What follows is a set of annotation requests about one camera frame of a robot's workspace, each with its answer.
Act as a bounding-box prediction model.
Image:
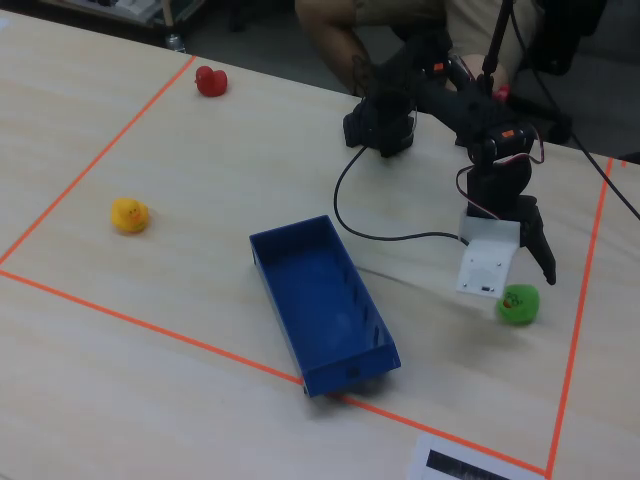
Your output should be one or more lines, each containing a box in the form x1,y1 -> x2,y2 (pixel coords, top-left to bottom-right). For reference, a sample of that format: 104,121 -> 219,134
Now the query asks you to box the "white printed paper sheet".
406,433 -> 547,480

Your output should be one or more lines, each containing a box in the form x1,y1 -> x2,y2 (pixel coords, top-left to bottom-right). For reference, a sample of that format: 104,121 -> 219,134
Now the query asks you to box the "red rubber duck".
194,65 -> 230,98

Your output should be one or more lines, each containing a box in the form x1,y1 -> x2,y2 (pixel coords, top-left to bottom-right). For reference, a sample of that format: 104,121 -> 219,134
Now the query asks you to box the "black stand pole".
480,0 -> 517,92

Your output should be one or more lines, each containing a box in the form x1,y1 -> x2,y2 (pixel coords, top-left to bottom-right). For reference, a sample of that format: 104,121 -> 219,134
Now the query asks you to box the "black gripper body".
456,158 -> 536,224

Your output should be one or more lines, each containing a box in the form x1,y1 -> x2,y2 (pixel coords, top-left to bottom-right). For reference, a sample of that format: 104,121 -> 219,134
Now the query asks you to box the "blue plastic box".
248,214 -> 403,399

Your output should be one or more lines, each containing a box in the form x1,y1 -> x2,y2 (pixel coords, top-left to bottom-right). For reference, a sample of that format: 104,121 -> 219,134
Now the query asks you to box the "black camera cable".
333,144 -> 472,247

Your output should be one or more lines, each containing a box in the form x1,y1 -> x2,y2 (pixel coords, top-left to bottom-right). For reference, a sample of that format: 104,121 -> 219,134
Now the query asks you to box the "green rubber duck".
495,283 -> 542,328

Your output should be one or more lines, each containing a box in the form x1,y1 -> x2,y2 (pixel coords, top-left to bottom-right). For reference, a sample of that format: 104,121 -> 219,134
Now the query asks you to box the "orange tape line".
0,54 -> 198,266
544,157 -> 615,479
0,268 -> 549,476

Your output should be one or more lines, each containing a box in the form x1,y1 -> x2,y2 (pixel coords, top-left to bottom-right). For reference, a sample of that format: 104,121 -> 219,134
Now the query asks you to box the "thin black cable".
509,0 -> 640,222

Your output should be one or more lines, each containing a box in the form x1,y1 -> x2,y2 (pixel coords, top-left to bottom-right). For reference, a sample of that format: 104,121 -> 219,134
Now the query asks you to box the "yellow rubber duck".
110,197 -> 151,235

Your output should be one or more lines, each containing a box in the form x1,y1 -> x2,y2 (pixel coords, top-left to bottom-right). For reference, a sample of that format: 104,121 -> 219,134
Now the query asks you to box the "tattooed person forearm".
294,0 -> 375,97

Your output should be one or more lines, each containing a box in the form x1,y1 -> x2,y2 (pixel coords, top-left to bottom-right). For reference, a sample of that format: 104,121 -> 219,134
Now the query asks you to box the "beige shirt torso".
443,0 -> 542,77

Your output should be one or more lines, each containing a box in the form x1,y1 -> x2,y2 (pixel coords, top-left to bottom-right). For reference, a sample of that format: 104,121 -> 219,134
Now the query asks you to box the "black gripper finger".
518,196 -> 558,287

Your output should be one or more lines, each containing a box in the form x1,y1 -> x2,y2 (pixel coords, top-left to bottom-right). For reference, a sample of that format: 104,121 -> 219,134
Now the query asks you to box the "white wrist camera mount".
455,211 -> 522,297

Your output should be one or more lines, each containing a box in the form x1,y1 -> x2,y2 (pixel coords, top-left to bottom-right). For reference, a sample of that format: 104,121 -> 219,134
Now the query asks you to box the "white red servo wire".
491,124 -> 547,167

